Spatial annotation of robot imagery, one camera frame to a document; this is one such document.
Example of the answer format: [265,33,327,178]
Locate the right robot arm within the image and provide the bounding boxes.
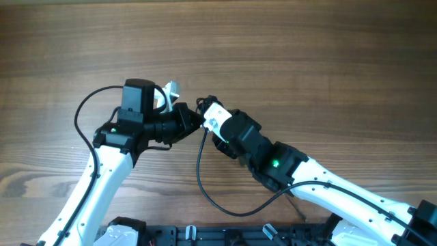
[203,104,436,245]

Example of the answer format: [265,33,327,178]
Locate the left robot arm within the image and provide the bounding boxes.
[37,79,203,245]

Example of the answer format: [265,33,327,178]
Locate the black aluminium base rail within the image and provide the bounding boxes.
[98,223,335,246]

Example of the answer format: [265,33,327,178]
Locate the left camera black cable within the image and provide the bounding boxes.
[51,85,124,246]

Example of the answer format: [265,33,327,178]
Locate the camera black cable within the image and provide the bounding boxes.
[51,85,124,246]
[196,128,436,246]

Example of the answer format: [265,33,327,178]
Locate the right camera black cable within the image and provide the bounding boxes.
[196,128,436,246]

